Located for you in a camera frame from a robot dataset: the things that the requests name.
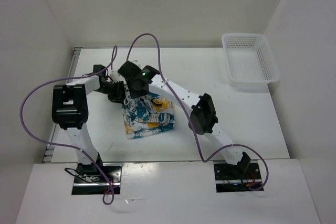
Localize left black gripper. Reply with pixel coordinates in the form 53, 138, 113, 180
94, 80, 129, 104

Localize patterned white blue yellow shorts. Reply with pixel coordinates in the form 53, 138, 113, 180
122, 90, 175, 140

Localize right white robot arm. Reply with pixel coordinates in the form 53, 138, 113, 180
118, 61, 251, 178

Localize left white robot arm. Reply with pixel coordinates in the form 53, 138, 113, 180
52, 65, 125, 182

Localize white plastic basket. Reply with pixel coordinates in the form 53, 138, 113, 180
222, 33, 280, 88

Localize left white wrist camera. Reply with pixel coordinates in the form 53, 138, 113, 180
109, 70, 123, 82

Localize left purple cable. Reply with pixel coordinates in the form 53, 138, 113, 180
19, 45, 118, 206

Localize purple cable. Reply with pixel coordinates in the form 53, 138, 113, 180
19, 45, 118, 206
125, 33, 270, 191

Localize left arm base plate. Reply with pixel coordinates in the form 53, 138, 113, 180
65, 165, 122, 195

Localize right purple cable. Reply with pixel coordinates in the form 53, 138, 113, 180
125, 33, 270, 191

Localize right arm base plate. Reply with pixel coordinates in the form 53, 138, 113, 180
214, 162, 263, 193

